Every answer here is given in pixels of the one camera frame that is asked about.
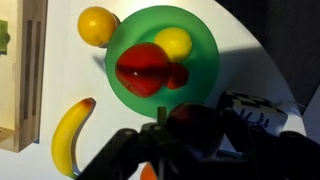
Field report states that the brown round plush toy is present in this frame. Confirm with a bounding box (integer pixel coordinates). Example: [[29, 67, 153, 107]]
[[166, 102, 228, 158]]

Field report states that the small red toy fruit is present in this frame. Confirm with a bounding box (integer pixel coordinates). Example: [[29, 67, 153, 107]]
[[165, 62, 190, 90]]

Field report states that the light wooden tray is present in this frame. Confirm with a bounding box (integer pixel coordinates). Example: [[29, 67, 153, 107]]
[[0, 0, 49, 153]]

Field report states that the black white zebra cube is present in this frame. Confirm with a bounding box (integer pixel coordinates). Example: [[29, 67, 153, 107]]
[[216, 91, 290, 138]]

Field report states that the yellow green block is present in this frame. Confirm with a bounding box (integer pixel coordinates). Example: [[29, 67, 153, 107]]
[[0, 19, 11, 56]]

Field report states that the red tomato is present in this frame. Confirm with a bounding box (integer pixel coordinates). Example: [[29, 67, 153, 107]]
[[115, 42, 173, 99]]

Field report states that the small orange toy fruit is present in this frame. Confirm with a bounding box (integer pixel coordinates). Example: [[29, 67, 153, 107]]
[[139, 162, 160, 180]]

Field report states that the yellow orange toy fruit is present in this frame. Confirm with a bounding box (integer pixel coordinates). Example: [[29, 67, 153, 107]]
[[77, 5, 120, 48]]

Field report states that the yellow toy banana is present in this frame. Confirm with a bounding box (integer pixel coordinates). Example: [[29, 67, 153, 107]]
[[50, 97, 97, 180]]

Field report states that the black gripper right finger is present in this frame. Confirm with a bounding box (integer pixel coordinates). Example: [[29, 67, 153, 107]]
[[199, 107, 320, 180]]

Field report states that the green translucent bowl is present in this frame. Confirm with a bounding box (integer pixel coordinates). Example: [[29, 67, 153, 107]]
[[105, 4, 220, 119]]

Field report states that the yellow toy lemon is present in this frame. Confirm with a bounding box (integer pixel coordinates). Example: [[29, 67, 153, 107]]
[[153, 27, 193, 63]]

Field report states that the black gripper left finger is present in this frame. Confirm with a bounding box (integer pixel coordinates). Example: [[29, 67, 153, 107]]
[[75, 121, 181, 180]]

